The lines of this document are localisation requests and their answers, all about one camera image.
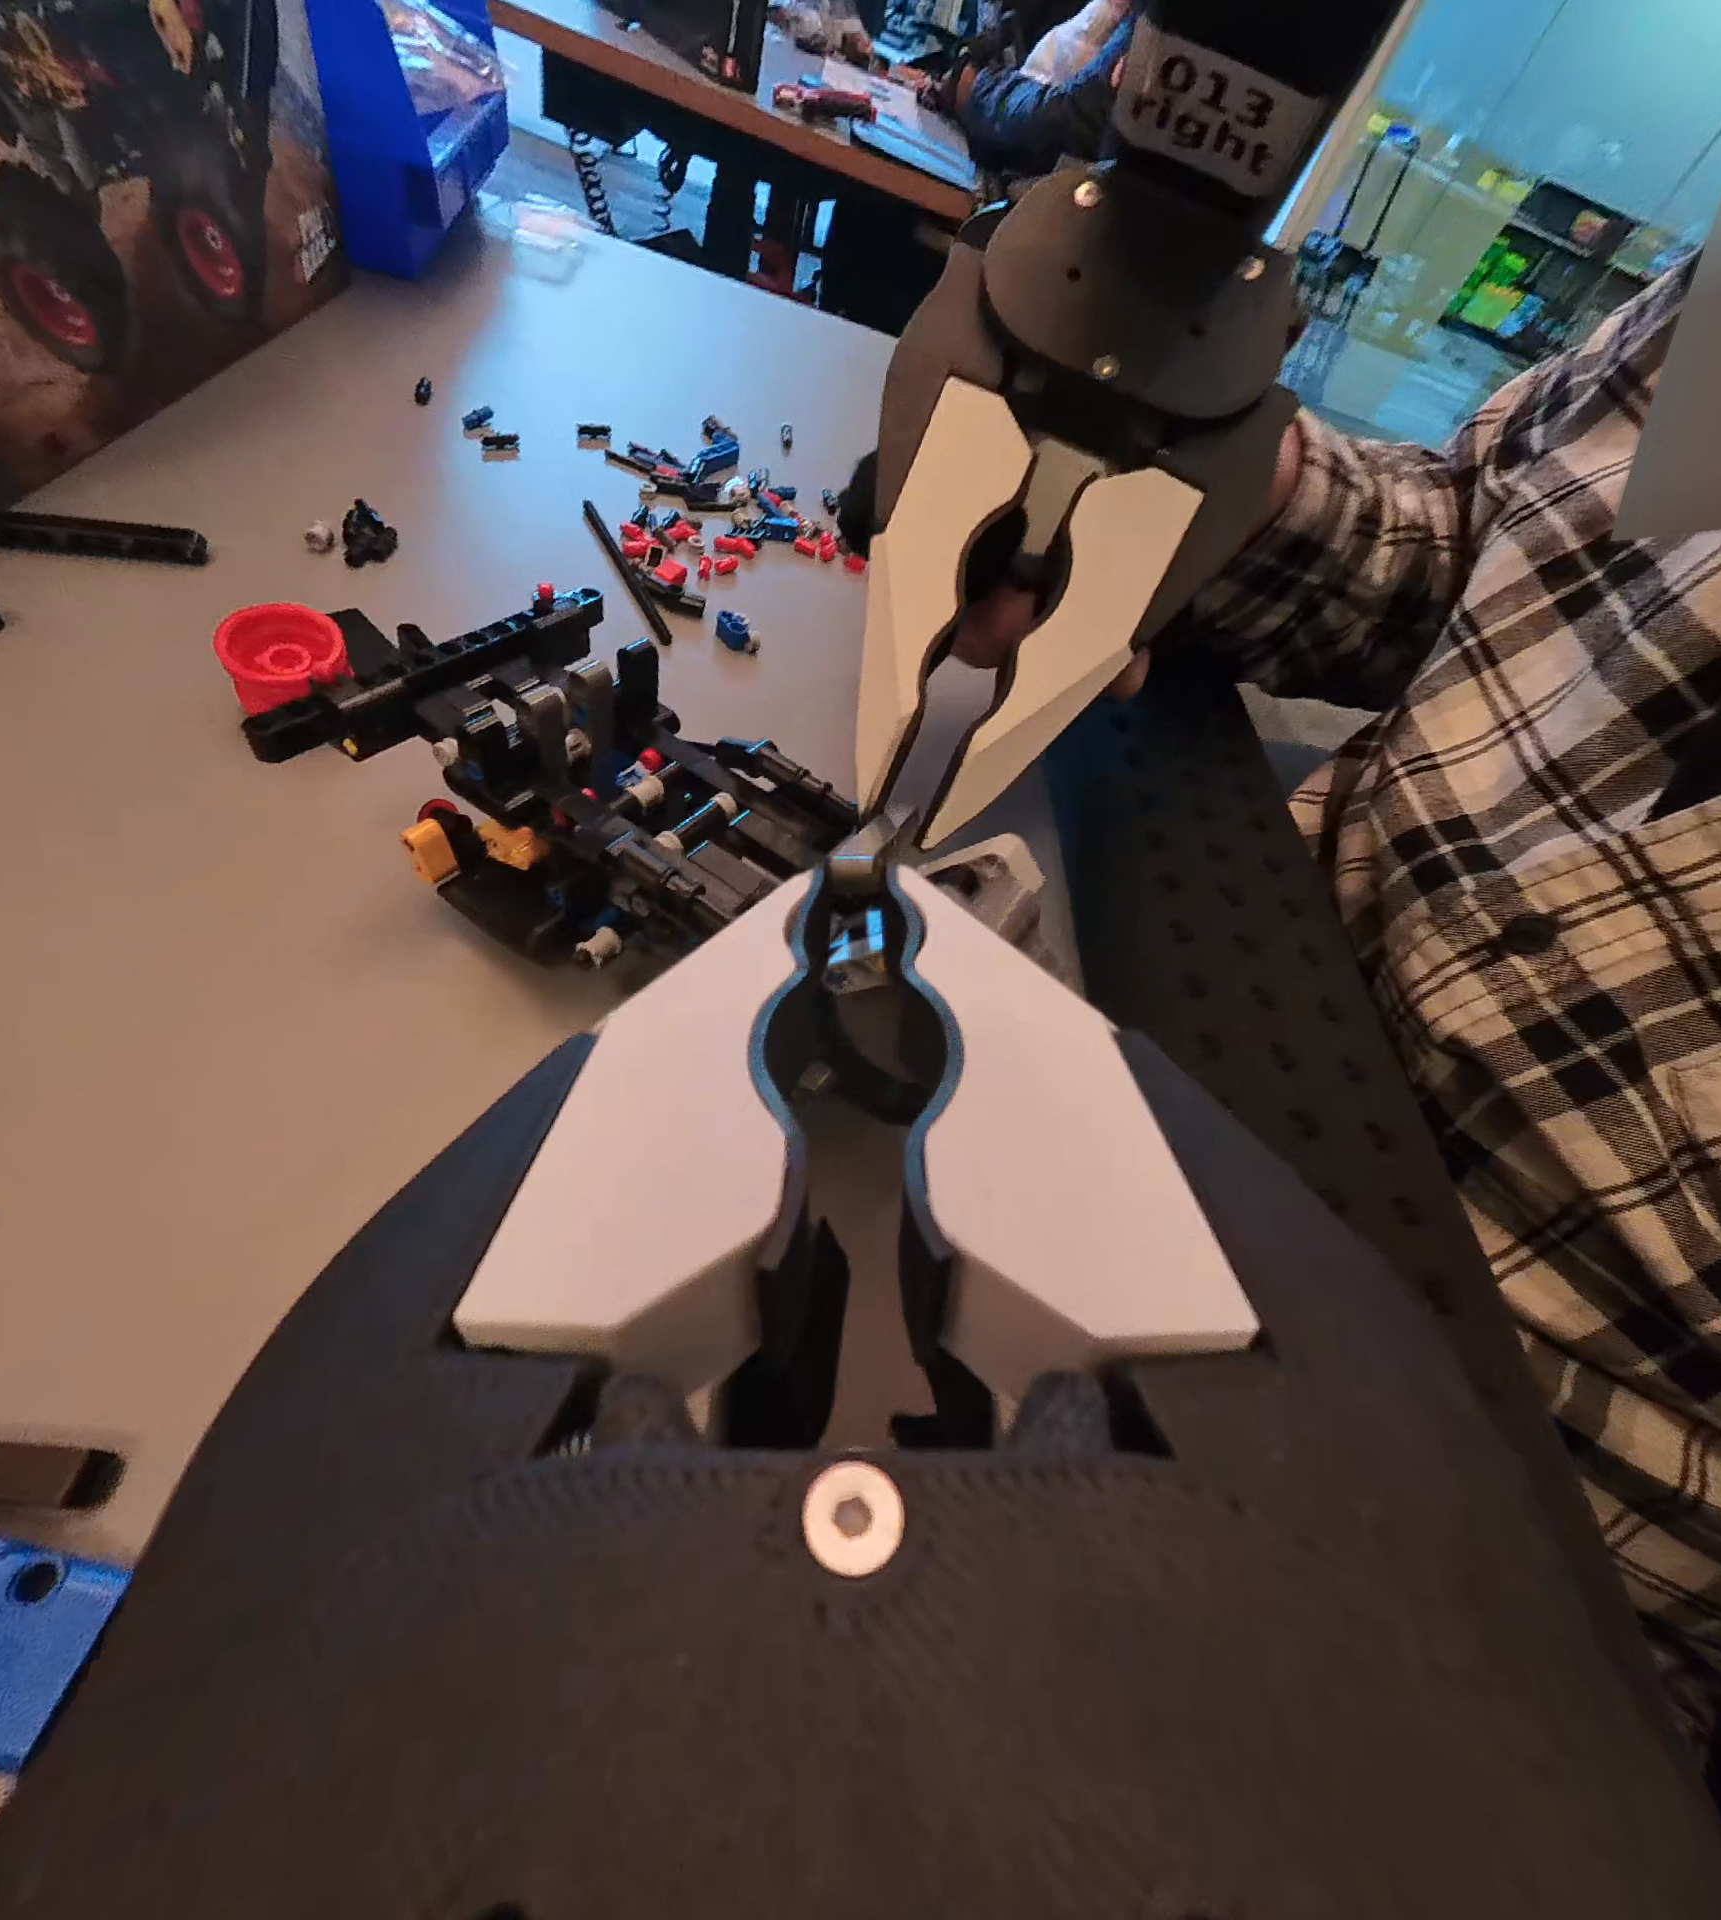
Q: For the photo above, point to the blue storage bin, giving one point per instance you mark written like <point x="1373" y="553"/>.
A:
<point x="381" y="195"/>

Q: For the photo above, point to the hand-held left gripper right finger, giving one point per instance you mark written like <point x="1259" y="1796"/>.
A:
<point x="1085" y="1200"/>

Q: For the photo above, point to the person's plaid shirt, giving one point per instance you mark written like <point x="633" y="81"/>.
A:
<point x="1625" y="975"/>

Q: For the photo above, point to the small black connector piece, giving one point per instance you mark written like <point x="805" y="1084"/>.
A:
<point x="369" y="533"/>

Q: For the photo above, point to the pile of small building pieces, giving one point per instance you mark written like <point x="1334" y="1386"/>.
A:
<point x="740" y="525"/>

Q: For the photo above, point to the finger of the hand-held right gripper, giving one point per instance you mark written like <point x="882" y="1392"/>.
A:
<point x="1115" y="601"/>
<point x="920" y="525"/>

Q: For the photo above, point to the red wheel rim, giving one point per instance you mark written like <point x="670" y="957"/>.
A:
<point x="283" y="653"/>

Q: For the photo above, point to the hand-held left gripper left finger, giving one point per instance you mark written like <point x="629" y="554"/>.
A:
<point x="621" y="1185"/>

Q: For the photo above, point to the wooden table with clutter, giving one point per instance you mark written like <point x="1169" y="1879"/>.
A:
<point x="740" y="105"/>

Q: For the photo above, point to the long black beam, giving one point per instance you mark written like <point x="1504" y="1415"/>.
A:
<point x="81" y="536"/>

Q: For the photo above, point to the cluttered storage shelf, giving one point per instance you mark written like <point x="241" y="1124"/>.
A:
<point x="1550" y="270"/>

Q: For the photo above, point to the grey desk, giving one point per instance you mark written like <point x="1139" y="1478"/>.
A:
<point x="201" y="1051"/>

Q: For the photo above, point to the long black axle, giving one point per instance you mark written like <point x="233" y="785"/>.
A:
<point x="627" y="571"/>

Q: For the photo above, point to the toy truck chassis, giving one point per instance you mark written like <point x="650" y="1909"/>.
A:
<point x="575" y="780"/>

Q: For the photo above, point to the dark blue cloth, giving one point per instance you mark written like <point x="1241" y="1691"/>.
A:
<point x="1025" y="90"/>

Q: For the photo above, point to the person's right forearm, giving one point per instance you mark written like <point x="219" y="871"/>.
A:
<point x="1399" y="554"/>

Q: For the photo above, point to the black smooth beam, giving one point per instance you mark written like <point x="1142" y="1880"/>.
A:
<point x="4" y="1471"/>

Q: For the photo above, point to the monster truck toy box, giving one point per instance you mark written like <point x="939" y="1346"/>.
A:
<point x="51" y="224"/>

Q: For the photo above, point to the clear plastic parts bag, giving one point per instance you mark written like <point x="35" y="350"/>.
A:
<point x="455" y="74"/>

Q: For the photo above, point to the black axle connector piece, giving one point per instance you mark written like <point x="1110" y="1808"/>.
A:
<point x="861" y="900"/>

